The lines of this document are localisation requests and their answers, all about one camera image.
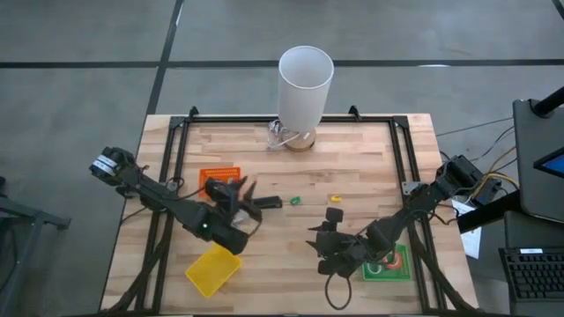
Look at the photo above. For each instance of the grey metal table frame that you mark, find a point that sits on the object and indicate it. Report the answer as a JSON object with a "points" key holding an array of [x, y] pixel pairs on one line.
{"points": [[26, 216]]}

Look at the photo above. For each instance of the wooden lamp base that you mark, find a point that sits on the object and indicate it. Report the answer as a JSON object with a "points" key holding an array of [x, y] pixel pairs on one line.
{"points": [[304, 143]]}

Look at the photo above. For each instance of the green tape roll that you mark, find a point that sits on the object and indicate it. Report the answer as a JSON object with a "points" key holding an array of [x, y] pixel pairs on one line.
{"points": [[369, 267]]}

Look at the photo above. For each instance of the orange tape roll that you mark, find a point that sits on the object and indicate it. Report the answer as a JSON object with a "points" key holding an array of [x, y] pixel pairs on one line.
{"points": [[398, 262]]}

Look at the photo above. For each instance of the black stand pole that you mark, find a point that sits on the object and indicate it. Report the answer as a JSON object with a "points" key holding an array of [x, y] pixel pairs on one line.
{"points": [[551, 101]]}

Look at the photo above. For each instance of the yellow mini stapler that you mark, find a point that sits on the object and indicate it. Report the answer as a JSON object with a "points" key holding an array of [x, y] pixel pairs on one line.
{"points": [[336, 198]]}

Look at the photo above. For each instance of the yellow plastic basket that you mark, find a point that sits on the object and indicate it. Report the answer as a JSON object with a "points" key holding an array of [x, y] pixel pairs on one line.
{"points": [[211, 273]]}

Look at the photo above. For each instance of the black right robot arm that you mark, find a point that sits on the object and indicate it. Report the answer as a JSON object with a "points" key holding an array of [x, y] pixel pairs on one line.
{"points": [[423, 198]]}

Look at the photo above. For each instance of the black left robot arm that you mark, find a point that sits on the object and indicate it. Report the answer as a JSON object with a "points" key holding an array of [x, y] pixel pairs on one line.
{"points": [[194, 216]]}

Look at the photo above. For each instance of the green plastic basket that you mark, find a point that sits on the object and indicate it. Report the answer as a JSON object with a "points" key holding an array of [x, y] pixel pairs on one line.
{"points": [[396, 275]]}

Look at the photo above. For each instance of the orange plastic basket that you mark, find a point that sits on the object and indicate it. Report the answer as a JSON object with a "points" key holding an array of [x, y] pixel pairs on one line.
{"points": [[220, 172]]}

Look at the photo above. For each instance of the white cylindrical lamp shade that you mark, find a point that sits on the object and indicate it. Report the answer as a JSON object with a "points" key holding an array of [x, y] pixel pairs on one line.
{"points": [[304, 88]]}

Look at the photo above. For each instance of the dark grey box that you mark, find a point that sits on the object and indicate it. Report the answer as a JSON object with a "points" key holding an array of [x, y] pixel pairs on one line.
{"points": [[533, 229]]}

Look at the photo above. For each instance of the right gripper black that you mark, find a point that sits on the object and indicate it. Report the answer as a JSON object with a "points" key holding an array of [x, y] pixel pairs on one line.
{"points": [[348, 253]]}

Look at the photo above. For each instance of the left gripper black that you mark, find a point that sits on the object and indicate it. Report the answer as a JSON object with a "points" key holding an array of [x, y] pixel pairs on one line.
{"points": [[227, 193]]}

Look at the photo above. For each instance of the black keyboard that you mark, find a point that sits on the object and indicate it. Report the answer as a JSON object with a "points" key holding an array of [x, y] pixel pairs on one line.
{"points": [[533, 275]]}

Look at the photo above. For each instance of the grey monitor back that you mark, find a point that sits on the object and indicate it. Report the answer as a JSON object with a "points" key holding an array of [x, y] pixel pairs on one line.
{"points": [[529, 176]]}

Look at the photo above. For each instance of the black stapler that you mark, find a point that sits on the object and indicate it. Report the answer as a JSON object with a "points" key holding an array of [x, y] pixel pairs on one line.
{"points": [[272, 202]]}

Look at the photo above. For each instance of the black stand beam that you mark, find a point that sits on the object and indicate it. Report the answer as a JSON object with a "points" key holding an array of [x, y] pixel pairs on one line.
{"points": [[484, 216]]}

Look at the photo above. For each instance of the green mini stapler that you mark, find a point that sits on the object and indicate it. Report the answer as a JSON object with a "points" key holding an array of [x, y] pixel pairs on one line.
{"points": [[295, 201]]}

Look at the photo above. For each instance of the white paper sheet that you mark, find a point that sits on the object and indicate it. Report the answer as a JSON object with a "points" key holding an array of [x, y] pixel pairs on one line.
{"points": [[471, 242]]}

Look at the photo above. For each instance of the black aluminium table frame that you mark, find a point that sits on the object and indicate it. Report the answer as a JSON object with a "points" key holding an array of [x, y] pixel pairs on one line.
{"points": [[286, 119]]}

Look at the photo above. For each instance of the tablet with blue screen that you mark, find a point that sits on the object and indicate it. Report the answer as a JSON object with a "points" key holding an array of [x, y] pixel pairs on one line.
{"points": [[553, 165]]}

